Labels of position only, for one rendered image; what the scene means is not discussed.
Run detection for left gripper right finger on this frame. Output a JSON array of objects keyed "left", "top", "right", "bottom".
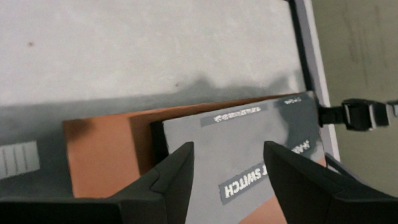
[{"left": 263, "top": 141, "right": 398, "bottom": 224}]

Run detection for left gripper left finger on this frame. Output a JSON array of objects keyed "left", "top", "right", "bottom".
[{"left": 0, "top": 142, "right": 195, "bottom": 224}]

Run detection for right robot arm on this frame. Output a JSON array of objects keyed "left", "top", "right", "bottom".
[{"left": 318, "top": 97, "right": 398, "bottom": 131}]

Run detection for grey network switch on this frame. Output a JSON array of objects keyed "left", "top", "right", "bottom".
[{"left": 149, "top": 91, "right": 324, "bottom": 224}]

